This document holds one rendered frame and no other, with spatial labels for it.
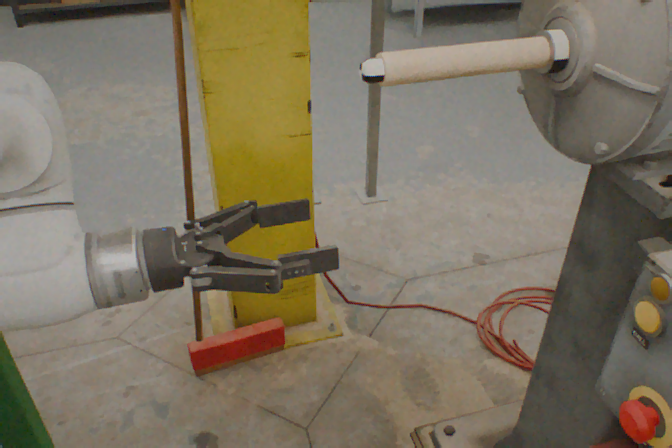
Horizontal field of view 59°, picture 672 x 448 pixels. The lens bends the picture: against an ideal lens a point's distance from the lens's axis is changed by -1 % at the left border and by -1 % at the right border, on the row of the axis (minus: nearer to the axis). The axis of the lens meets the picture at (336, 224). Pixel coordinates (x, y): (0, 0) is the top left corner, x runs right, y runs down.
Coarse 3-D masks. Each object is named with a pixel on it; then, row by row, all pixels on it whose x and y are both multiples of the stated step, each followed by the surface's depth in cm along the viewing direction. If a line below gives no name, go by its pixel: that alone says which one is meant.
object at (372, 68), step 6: (366, 60) 58; (372, 60) 58; (378, 60) 58; (360, 66) 59; (366, 66) 58; (372, 66) 58; (378, 66) 58; (360, 72) 59; (366, 72) 58; (372, 72) 58; (378, 72) 58; (384, 72) 58; (366, 78) 58; (372, 78) 58; (378, 78) 58
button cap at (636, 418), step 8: (632, 400) 58; (624, 408) 58; (632, 408) 58; (640, 408) 57; (648, 408) 58; (624, 416) 58; (632, 416) 57; (640, 416) 57; (648, 416) 56; (656, 416) 58; (624, 424) 59; (632, 424) 57; (640, 424) 57; (648, 424) 56; (656, 424) 58; (632, 432) 58; (640, 432) 57; (648, 432) 56; (640, 440) 57; (648, 440) 57
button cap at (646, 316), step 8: (640, 304) 57; (648, 304) 56; (640, 312) 57; (648, 312) 56; (656, 312) 55; (640, 320) 57; (648, 320) 56; (656, 320) 55; (648, 328) 56; (656, 328) 55
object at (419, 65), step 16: (432, 48) 59; (448, 48) 59; (464, 48) 60; (480, 48) 60; (496, 48) 60; (512, 48) 61; (528, 48) 61; (544, 48) 61; (384, 64) 58; (400, 64) 58; (416, 64) 58; (432, 64) 59; (448, 64) 59; (464, 64) 59; (480, 64) 60; (496, 64) 61; (512, 64) 61; (528, 64) 62; (544, 64) 62; (384, 80) 58; (400, 80) 59; (416, 80) 59
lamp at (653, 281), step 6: (654, 276) 55; (660, 276) 54; (666, 276) 54; (648, 282) 56; (654, 282) 55; (660, 282) 54; (666, 282) 54; (654, 288) 55; (660, 288) 54; (666, 288) 53; (654, 294) 55; (660, 294) 54; (666, 294) 54; (654, 300) 55; (660, 300) 55; (666, 300) 54
